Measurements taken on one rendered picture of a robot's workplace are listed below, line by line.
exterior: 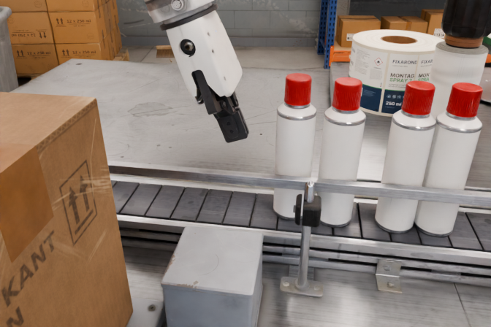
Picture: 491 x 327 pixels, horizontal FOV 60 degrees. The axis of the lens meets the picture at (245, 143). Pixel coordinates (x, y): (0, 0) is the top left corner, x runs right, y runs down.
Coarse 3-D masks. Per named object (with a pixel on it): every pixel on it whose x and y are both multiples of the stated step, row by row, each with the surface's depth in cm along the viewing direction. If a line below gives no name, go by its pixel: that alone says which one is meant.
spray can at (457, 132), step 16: (464, 96) 49; (480, 96) 49; (448, 112) 51; (464, 112) 50; (448, 128) 50; (464, 128) 50; (480, 128) 50; (432, 144) 53; (448, 144) 51; (464, 144) 50; (432, 160) 54; (448, 160) 52; (464, 160) 51; (432, 176) 54; (448, 176) 53; (464, 176) 53; (416, 208) 58; (432, 208) 55; (448, 208) 55; (416, 224) 58; (432, 224) 56; (448, 224) 56
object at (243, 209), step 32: (128, 192) 66; (160, 192) 66; (192, 192) 66; (224, 192) 66; (224, 224) 60; (256, 224) 59; (288, 224) 59; (320, 224) 59; (352, 224) 59; (480, 224) 59
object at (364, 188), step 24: (120, 168) 58; (144, 168) 57; (168, 168) 57; (192, 168) 57; (336, 192) 54; (360, 192) 54; (384, 192) 53; (408, 192) 52; (432, 192) 52; (456, 192) 52; (480, 192) 52
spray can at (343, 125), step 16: (336, 80) 52; (352, 80) 52; (336, 96) 52; (352, 96) 51; (336, 112) 52; (352, 112) 52; (336, 128) 52; (352, 128) 52; (336, 144) 53; (352, 144) 53; (320, 160) 57; (336, 160) 54; (352, 160) 54; (320, 176) 57; (336, 176) 55; (352, 176) 55; (320, 192) 58; (336, 208) 57; (352, 208) 59; (336, 224) 58
